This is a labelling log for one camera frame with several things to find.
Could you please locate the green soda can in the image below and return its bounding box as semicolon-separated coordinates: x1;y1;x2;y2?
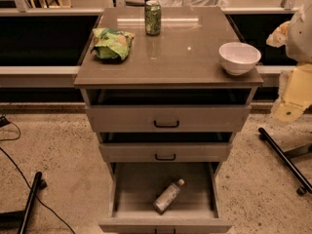
144;0;162;36

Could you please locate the top grey drawer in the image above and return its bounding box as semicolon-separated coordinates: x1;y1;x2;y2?
86;105;250;133

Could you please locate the grey drawer cabinet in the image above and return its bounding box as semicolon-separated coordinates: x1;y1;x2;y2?
73;5;264;234

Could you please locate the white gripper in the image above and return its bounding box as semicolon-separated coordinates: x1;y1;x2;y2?
266;21;312;124

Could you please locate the black stand leg left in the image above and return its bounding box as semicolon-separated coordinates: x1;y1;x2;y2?
0;171;48;234

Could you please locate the white bowl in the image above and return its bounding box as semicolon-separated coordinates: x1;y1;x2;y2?
218;42;261;76

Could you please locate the middle grey drawer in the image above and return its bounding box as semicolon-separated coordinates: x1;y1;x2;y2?
99;142;232;163

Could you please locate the black drawer handle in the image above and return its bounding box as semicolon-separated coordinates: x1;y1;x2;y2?
154;154;176;162
153;120;179;128

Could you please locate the black middle drawer handle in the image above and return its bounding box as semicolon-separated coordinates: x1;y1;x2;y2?
154;154;176;162

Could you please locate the black floor cable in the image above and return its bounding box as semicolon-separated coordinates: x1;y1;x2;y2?
0;114;76;234

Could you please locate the grey drawer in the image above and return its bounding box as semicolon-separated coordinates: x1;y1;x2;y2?
99;162;232;234
86;105;250;133
99;142;232;163

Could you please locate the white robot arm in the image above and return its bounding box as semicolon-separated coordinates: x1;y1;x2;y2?
266;0;312;124

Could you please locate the green chip bag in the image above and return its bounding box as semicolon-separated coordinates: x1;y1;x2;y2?
92;28;135;60

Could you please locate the bottom grey drawer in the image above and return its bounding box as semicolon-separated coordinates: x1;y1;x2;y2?
99;162;232;234

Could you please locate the black top drawer handle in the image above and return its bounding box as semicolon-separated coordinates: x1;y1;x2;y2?
153;120;179;128

